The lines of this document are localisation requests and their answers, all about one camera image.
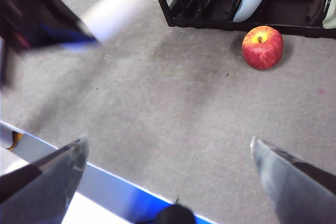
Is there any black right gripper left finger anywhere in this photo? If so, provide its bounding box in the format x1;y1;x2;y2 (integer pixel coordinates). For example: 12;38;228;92
0;136;90;224

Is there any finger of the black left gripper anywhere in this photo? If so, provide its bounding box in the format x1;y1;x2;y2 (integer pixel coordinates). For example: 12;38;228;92
5;0;102;49

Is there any green round plate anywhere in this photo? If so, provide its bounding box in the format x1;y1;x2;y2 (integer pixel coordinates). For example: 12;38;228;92
322;0;336;29

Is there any pale cream round plate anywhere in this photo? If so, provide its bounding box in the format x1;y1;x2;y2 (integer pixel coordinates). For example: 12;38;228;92
81;0;169;42

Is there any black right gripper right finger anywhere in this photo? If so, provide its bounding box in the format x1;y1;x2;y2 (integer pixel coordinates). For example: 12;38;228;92
250;136;336;224

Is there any black plate rack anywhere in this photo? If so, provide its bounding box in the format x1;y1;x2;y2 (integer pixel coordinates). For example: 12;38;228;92
158;0;336;39

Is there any red yellow apple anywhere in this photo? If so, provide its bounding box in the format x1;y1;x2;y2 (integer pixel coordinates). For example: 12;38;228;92
241;25;285;71

